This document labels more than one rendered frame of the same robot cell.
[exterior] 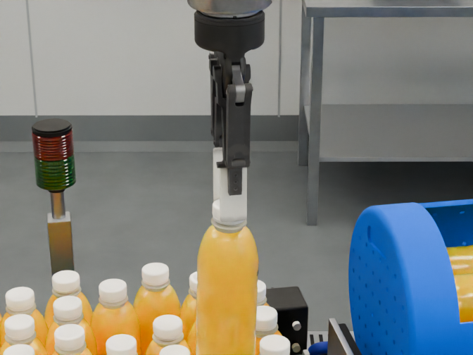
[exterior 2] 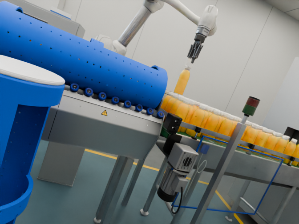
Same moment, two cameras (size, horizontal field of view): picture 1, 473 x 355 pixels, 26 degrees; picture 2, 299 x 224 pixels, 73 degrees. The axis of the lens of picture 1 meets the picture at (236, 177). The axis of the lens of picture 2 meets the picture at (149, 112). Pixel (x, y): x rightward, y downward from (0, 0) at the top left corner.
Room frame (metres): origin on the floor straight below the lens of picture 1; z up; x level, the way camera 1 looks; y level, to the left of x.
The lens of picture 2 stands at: (2.51, -0.50, 1.15)
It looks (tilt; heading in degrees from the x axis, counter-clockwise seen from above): 9 degrees down; 166
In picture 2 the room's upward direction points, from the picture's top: 22 degrees clockwise
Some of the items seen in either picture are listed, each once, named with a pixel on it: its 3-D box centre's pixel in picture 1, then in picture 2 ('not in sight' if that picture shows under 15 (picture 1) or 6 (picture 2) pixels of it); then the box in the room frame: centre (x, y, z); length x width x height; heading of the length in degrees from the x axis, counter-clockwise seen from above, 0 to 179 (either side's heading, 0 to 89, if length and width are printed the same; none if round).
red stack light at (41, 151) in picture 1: (53, 142); (252, 102); (1.51, 0.29, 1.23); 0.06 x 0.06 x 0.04
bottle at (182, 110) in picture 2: not in sight; (180, 115); (1.33, -0.01, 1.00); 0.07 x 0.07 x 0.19
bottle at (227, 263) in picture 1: (226, 290); (182, 81); (1.06, 0.01, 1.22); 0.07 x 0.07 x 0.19
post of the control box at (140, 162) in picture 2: not in sight; (143, 156); (0.90, 0.00, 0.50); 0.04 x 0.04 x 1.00; 10
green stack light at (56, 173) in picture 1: (55, 168); (248, 110); (1.51, 0.29, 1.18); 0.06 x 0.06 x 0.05
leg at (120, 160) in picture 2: not in sight; (111, 186); (1.16, -0.23, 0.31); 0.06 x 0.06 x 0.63; 10
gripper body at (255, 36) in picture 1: (229, 51); (198, 42); (1.06, 0.01, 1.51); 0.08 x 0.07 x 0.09; 10
